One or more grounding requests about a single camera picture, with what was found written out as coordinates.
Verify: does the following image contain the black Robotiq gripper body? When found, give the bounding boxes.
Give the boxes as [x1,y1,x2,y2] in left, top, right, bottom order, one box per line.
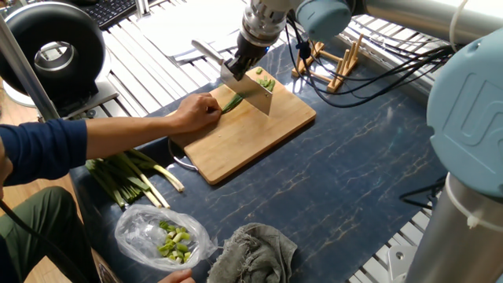
[233,33,271,64]

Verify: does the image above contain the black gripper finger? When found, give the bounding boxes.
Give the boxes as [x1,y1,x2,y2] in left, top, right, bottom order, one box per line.
[244,52,264,75]
[223,56,248,83]

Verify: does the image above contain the steel cleaver knife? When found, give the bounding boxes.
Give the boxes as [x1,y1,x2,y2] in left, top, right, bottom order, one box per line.
[191,39,274,117]

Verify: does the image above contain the long green scallion leaves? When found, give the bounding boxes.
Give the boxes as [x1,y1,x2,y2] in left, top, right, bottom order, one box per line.
[220,93,245,115]

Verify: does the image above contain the clear plastic bag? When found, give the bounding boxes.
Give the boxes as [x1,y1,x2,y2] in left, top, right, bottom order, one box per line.
[114,204,218,272]

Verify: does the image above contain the person's left forearm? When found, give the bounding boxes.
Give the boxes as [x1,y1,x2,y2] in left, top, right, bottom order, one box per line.
[85,115,178,160]

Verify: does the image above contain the person's left hand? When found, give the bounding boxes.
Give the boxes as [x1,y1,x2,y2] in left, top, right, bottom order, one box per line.
[171,92,223,135]

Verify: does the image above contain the person's right hand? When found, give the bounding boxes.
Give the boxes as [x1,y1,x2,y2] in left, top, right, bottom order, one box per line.
[158,269,196,283]

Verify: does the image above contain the chopped scallion pieces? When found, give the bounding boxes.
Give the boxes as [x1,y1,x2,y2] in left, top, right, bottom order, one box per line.
[156,220,193,263]
[255,67,277,93]

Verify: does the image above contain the white paper sheets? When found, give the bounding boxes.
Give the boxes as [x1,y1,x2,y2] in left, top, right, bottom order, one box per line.
[135,0,284,64]

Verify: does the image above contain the wooden cutting board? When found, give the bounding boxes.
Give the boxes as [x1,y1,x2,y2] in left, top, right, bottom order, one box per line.
[164,65,318,186]

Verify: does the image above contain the wooden peg rack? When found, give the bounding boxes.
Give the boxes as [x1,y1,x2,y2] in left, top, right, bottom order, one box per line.
[291,33,365,94]

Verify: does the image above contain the scallion stalk with white end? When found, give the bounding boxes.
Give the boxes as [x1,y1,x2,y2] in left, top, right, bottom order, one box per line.
[127,148,186,193]
[113,152,172,209]
[105,156,164,209]

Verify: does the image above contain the black computer keyboard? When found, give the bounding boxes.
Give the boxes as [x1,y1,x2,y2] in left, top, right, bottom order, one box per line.
[80,0,138,31]

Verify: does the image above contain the grey-green cloth rag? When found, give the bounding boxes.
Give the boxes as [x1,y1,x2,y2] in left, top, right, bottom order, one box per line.
[207,222,299,283]

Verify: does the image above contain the dark blue shirt sleeve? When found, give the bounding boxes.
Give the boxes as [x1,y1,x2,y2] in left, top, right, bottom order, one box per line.
[0,119,90,188]

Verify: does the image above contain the green trousers leg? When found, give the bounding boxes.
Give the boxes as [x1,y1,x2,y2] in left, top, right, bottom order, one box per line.
[0,186,99,283]

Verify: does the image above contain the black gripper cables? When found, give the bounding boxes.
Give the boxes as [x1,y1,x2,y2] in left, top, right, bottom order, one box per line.
[282,9,464,109]

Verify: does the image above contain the black ring light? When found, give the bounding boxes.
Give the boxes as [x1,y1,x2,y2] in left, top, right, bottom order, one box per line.
[0,2,120,119]

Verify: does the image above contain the aluminium frame post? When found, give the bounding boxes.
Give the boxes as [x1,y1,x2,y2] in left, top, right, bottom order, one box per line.
[0,15,60,121]

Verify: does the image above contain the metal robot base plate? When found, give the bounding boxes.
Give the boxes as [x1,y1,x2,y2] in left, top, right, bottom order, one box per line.
[387,245,421,283]

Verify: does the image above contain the long black cable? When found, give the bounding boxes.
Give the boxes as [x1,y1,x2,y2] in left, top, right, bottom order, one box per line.
[0,198,86,283]

